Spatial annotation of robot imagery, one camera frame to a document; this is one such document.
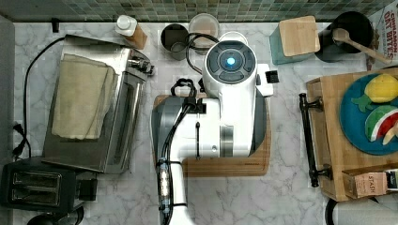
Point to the black drawer handle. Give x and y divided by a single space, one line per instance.
305 106

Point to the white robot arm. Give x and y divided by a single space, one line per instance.
229 121

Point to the wooden drawer cabinet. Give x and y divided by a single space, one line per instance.
331 147

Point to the bamboo cutting board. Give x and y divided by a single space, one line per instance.
228 165

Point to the dark metal cup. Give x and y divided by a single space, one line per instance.
173 40

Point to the clear cereal container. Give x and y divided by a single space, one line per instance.
205 24

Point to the stainless toaster oven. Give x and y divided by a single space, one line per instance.
110 153

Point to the orange bottle white cap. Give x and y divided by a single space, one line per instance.
131 30

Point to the beige folded towel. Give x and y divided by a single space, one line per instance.
83 97

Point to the teal box with bamboo lid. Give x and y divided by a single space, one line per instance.
294 40

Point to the blue plate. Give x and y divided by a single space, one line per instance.
352 121

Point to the wooden spoon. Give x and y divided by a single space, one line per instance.
356 44

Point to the stash tea box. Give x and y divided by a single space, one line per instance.
369 184

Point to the black two-slot toaster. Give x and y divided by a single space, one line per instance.
29 184

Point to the black utensil pot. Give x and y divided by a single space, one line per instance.
359 28

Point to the watermelon slice toy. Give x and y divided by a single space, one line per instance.
379 121

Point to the yellow lemon toy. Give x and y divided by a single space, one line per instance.
382 88

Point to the paper towel roll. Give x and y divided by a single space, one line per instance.
380 210

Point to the cinnamon oat bites box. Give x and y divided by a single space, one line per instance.
385 24

